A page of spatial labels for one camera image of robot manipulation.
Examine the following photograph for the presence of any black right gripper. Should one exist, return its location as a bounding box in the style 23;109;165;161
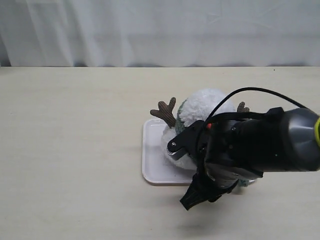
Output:
167;107;288;211

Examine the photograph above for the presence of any white rectangular plastic tray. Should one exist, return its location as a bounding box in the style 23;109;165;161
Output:
141;118;195;186

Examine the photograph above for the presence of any green knitted scarf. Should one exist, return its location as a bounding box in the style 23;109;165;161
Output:
174;96;256;188

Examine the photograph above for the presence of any white plush snowman toy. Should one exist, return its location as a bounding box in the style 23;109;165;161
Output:
149;87;251;171

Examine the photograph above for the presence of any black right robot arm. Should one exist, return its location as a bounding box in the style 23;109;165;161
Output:
167;107;320;209

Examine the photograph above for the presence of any white backdrop curtain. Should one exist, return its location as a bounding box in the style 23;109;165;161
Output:
0;0;320;67

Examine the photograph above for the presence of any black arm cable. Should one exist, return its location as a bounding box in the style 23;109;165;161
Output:
192;86;310;181

